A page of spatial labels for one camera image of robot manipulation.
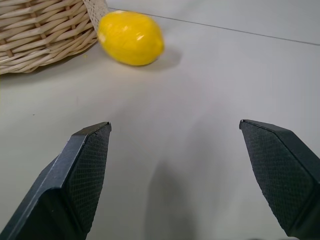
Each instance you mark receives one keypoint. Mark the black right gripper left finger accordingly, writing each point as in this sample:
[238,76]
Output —
[75,180]

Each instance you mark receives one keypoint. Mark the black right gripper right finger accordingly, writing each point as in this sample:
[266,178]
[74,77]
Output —
[280,175]

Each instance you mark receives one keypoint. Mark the wicker basket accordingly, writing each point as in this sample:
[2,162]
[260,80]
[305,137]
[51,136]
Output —
[40,35]

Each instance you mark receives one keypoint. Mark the beige perforated cloth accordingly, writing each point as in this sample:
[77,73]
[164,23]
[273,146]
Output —
[97,11]

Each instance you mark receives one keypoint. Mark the yellow lemon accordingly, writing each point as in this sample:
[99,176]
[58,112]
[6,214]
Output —
[131,37]

